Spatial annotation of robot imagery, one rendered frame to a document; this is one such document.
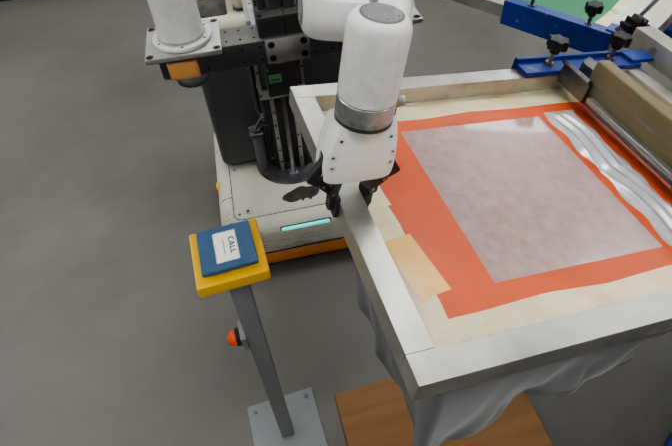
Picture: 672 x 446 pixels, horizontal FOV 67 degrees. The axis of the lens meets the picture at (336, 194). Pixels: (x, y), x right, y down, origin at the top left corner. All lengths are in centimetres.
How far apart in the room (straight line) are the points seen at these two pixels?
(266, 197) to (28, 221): 118
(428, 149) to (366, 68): 37
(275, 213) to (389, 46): 140
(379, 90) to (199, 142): 218
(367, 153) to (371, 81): 12
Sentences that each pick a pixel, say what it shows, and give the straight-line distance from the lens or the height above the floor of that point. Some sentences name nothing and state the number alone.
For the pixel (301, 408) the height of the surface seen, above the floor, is 1.
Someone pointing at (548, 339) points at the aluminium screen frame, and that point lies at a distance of 68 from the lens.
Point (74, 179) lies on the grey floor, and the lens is 278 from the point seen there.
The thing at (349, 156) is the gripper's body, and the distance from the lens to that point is 66.
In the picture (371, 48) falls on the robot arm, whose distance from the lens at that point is 56.
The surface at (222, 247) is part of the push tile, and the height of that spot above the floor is 97.
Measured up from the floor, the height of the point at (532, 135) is 106.
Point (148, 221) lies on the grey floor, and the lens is 241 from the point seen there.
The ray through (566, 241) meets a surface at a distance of 85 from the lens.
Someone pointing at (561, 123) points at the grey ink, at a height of 105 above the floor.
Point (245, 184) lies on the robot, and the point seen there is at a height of 28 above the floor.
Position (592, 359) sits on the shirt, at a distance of 107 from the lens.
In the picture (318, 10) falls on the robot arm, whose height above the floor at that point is 141.
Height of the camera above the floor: 170
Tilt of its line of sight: 47 degrees down
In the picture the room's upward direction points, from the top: 4 degrees counter-clockwise
